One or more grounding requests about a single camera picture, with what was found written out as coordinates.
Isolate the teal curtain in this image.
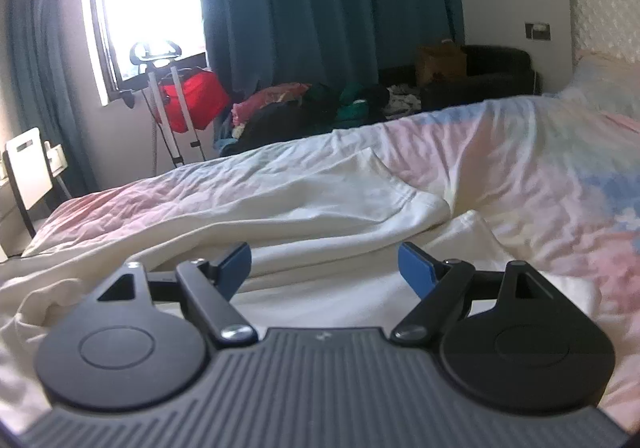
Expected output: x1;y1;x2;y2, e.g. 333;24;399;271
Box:
4;0;108;194
193;0;466;94

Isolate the white cotton garment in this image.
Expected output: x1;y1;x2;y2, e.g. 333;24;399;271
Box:
0;147;603;434

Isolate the red bag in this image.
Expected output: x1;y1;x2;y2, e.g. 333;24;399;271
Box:
151;69;231;133

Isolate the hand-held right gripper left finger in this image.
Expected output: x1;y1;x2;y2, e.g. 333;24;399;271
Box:
96;241;259;348

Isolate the pastel pillow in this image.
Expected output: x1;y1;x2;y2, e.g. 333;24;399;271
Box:
556;51;640;119

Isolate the white chair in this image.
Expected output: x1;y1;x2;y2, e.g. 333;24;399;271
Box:
0;127;67;263

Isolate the white exercise bike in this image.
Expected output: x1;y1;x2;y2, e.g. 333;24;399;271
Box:
118;41;207;167

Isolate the pile of assorted clothes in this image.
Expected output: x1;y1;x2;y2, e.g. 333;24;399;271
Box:
214;81;423;158

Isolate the white padded headboard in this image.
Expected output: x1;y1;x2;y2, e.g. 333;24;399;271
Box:
569;0;640;66

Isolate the pastel tie-dye bed sheet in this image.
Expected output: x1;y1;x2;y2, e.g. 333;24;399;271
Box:
23;50;640;421

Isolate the window frame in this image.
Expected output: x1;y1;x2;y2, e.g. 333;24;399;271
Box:
80;0;208;108

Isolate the dark sofa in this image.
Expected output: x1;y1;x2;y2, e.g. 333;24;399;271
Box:
378;45;543;113

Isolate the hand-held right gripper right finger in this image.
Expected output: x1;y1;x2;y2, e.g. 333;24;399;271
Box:
389;241;545;344

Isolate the brown paper bag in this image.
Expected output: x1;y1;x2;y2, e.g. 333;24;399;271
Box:
415;41;468;86

